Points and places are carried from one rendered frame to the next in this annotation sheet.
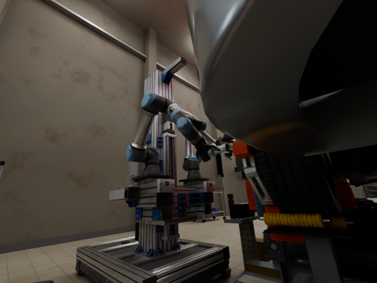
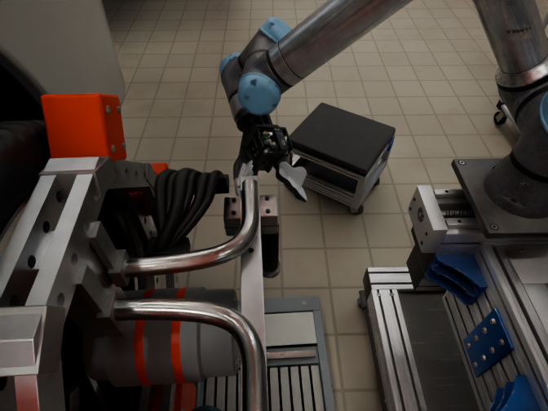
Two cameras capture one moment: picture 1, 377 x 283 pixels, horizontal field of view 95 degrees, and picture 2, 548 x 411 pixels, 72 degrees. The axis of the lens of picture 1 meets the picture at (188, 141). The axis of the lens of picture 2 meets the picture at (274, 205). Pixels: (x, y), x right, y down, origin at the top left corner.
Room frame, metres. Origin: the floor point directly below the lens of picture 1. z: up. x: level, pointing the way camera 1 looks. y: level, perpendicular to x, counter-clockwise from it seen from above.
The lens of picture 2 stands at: (1.40, -0.48, 1.43)
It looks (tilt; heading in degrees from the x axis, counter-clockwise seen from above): 49 degrees down; 135
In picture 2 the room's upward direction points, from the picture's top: straight up
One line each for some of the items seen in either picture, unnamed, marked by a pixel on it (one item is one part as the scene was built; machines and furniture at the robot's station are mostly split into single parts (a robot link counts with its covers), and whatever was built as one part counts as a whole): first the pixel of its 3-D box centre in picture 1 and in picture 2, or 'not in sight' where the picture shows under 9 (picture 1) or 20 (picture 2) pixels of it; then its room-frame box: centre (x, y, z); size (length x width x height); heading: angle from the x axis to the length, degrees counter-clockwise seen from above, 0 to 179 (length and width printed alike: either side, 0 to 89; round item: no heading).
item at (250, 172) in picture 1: (265, 158); (122, 337); (1.07, -0.48, 0.85); 0.54 x 0.07 x 0.54; 138
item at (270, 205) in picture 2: (221, 149); (251, 214); (1.08, -0.21, 0.93); 0.09 x 0.05 x 0.05; 48
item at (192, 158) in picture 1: (193, 162); not in sight; (1.74, -0.04, 0.98); 0.13 x 0.12 x 0.14; 20
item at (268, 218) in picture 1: (291, 219); not in sight; (0.92, -0.47, 0.51); 0.29 x 0.06 x 0.06; 48
